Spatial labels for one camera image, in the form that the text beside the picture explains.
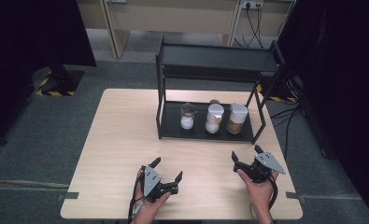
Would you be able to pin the grey floor tape strip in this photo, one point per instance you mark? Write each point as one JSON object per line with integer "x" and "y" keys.
{"x": 68, "y": 195}
{"x": 294, "y": 196}

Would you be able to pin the glass jar with metal lid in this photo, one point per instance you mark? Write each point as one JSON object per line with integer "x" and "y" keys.
{"x": 187, "y": 123}

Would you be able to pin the person's left hand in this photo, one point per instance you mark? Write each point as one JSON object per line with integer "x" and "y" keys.
{"x": 146, "y": 211}

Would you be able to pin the white-lidded jar of white powder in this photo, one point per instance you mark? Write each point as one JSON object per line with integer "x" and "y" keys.
{"x": 215, "y": 112}

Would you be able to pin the black curtain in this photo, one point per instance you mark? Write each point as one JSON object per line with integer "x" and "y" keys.
{"x": 23, "y": 46}
{"x": 344, "y": 77}

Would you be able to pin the white round object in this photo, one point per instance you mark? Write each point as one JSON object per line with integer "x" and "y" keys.
{"x": 238, "y": 113}

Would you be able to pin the person's right hand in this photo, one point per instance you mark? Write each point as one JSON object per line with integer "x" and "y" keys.
{"x": 260, "y": 196}

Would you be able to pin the black metal shelf rack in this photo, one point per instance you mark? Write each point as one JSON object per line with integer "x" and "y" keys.
{"x": 216, "y": 57}

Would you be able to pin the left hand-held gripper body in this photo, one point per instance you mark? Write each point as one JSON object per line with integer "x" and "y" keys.
{"x": 152, "y": 180}

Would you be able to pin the stand base with striped tape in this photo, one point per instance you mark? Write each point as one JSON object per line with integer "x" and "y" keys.
{"x": 63, "y": 82}
{"x": 281, "y": 99}

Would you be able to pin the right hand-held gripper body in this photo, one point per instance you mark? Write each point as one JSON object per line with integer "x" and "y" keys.
{"x": 263, "y": 165}

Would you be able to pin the white wall socket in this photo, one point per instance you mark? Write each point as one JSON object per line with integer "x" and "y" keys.
{"x": 252, "y": 4}

